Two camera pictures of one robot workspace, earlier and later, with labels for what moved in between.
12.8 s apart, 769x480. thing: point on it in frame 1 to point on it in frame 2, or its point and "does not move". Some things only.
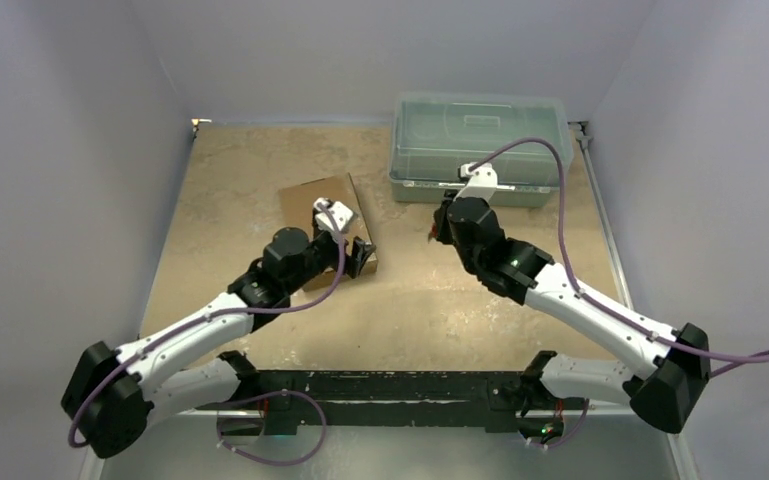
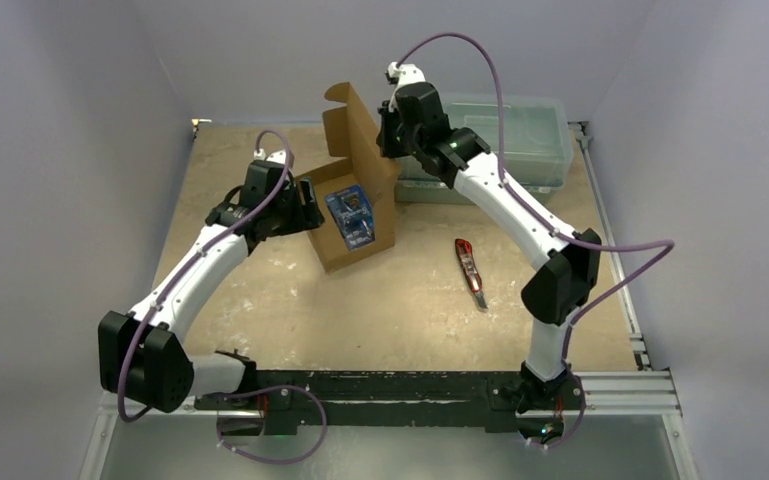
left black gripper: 359,250 to 307,216
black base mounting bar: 382,398 does not move
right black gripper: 440,221 to 388,136
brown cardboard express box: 296,212 to 361,158
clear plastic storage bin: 434,134 does not move
